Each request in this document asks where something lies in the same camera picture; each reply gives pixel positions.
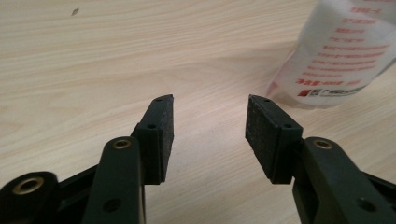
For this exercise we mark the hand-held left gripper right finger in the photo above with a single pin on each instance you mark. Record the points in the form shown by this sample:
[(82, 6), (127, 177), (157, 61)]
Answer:
[(267, 140)]

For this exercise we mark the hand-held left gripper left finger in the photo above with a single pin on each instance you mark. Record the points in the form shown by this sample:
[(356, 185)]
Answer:
[(152, 146)]

